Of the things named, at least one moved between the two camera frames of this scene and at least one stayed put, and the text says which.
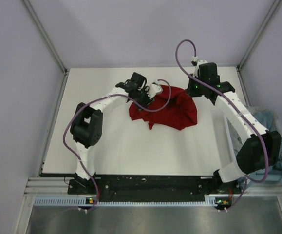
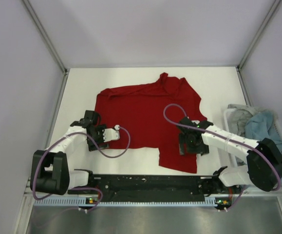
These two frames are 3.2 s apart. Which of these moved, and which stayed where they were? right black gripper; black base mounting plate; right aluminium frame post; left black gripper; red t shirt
Moved: red t shirt; right black gripper; left black gripper
Stayed: black base mounting plate; right aluminium frame post
